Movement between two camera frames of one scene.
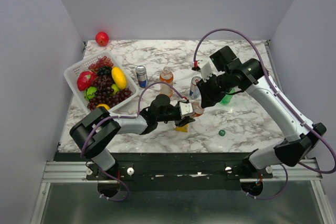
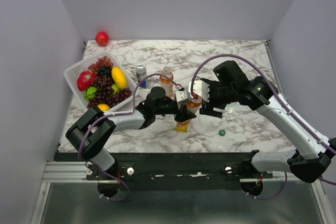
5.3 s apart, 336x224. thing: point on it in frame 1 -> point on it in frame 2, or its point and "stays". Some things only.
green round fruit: x=89 y=93 stays
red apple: x=102 y=38 stays
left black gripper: x=184 y=121 -> x=185 y=115
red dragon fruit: x=85 y=79 stays
